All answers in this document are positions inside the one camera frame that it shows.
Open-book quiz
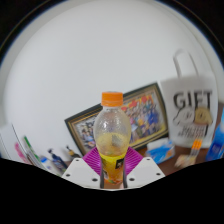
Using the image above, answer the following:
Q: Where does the puzzle cube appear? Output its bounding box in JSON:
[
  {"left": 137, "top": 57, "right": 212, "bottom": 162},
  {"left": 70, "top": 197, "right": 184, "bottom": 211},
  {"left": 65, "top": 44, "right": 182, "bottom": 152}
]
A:
[{"left": 189, "top": 137, "right": 204, "bottom": 157}]

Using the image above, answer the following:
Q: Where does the blue detergent bottle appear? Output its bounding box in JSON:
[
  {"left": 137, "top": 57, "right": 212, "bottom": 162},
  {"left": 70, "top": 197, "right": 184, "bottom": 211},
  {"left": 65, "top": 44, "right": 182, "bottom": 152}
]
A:
[{"left": 204, "top": 111, "right": 224, "bottom": 163}]

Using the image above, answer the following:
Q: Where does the small snack packet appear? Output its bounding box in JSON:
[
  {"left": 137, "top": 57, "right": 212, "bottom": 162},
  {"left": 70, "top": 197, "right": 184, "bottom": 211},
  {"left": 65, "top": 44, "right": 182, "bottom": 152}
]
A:
[{"left": 173, "top": 153, "right": 198, "bottom": 169}]

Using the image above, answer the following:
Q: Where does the white shampoo bottle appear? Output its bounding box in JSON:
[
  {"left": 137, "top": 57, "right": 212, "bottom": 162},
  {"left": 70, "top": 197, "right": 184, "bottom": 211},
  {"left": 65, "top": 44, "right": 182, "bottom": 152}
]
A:
[{"left": 39, "top": 155, "right": 63, "bottom": 176}]

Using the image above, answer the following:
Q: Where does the tall green and white box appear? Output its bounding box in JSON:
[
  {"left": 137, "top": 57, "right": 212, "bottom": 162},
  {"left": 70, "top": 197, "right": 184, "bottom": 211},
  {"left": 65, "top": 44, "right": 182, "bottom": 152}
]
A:
[{"left": 22, "top": 134, "right": 46, "bottom": 169}]

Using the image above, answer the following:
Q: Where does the white gift bag with dogs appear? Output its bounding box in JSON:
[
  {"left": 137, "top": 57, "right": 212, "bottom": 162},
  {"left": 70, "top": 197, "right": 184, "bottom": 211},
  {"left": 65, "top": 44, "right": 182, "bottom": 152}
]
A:
[{"left": 159, "top": 49, "right": 219, "bottom": 149}]

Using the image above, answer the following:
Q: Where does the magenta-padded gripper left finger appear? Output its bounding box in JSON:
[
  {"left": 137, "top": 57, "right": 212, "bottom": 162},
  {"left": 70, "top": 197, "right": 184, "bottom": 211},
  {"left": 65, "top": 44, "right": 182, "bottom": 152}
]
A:
[{"left": 62, "top": 146, "right": 103, "bottom": 190}]

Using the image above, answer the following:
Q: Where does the framed group picture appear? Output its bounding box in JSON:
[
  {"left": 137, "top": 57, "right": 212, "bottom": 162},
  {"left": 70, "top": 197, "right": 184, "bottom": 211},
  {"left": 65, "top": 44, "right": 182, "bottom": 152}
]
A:
[{"left": 64, "top": 82, "right": 170, "bottom": 157}]

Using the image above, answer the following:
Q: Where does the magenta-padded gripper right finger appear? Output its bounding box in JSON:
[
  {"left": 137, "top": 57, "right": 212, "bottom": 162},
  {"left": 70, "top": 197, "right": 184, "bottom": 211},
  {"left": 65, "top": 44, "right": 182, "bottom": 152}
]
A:
[{"left": 121, "top": 147, "right": 165, "bottom": 190}]

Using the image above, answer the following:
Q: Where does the orange juice bottle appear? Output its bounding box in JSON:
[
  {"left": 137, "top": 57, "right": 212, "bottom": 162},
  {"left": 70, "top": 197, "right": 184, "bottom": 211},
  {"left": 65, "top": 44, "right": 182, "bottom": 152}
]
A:
[{"left": 92, "top": 91, "right": 132, "bottom": 185}]

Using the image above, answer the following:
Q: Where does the dark blue pump bottle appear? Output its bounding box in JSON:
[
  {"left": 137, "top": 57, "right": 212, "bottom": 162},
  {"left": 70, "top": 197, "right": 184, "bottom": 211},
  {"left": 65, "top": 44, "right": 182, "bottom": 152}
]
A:
[{"left": 47, "top": 148, "right": 69, "bottom": 172}]

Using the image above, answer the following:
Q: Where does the blue tissue pack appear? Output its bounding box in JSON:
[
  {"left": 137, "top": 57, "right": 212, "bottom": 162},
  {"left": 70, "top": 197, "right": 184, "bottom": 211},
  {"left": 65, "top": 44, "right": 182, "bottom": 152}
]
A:
[{"left": 145, "top": 137, "right": 177, "bottom": 165}]

